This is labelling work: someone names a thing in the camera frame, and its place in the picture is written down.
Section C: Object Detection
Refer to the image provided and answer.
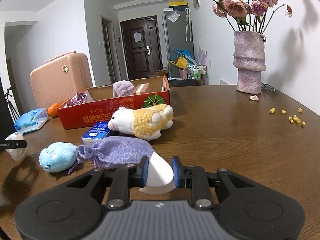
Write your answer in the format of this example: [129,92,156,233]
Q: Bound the purple drawstring pouch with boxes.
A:
[68,136,155,174]

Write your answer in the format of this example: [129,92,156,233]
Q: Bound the white round pad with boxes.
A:
[139,152,176,194]

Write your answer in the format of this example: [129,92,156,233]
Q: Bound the light blue plush toy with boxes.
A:
[39,142,77,173]

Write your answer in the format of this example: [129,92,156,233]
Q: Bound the yellow white plush toy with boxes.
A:
[107,104,174,141]

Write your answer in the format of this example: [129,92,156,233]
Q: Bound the purple satin scrunchie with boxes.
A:
[65,92,87,107]

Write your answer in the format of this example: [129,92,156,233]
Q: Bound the fluffy purple headband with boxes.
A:
[112,80,135,98]

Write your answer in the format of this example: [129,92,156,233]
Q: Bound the black paper bag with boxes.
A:
[0,81,16,140]

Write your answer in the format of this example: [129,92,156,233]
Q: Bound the blue tissue pack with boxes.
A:
[15,108,49,134]

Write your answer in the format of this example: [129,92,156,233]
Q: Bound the blue white small box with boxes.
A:
[81,121,112,146]

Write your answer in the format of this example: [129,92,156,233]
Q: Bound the orange fruit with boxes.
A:
[47,103,60,118]

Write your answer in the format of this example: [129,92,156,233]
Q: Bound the red cardboard box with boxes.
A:
[57,76,170,129]

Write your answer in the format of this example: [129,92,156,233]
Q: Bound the pink striped sponge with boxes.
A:
[133,83,151,95]

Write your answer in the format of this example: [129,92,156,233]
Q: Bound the pink suitcase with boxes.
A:
[30,51,93,109]

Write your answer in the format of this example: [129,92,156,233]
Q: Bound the black chair back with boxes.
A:
[169,79,199,88]

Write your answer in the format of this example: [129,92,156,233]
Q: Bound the fallen rose petal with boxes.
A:
[249,95,260,101]

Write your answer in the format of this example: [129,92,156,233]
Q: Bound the yellow crumbs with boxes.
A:
[269,107,306,127]

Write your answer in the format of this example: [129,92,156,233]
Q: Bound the utility cart with bottles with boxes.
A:
[187,63,208,85]

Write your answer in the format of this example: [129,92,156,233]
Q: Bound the brown cardboard box on floor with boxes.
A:
[153,69,168,77]

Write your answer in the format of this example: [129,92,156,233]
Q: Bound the yellow blue bags pile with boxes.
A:
[169,49,196,69]

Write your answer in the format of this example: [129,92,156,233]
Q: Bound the purple textured vase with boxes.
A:
[233,31,266,94]

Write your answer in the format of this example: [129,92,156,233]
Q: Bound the dark brown door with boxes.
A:
[120,16,163,80]

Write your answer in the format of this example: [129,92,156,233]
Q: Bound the grey refrigerator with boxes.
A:
[162,5,194,78]

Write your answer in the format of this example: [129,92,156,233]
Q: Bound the dried pink roses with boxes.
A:
[212,0,292,35]

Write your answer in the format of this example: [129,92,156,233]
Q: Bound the wall electrical panel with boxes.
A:
[193,0,201,11]

